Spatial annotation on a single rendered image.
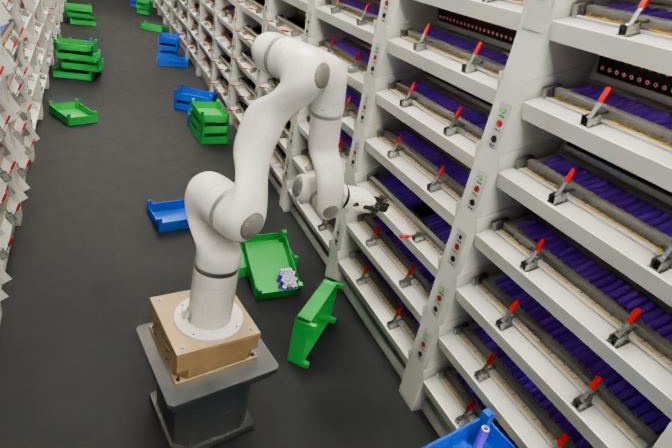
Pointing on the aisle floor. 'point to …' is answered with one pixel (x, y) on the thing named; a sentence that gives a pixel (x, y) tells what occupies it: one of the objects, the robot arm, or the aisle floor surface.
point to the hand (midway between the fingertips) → (380, 204)
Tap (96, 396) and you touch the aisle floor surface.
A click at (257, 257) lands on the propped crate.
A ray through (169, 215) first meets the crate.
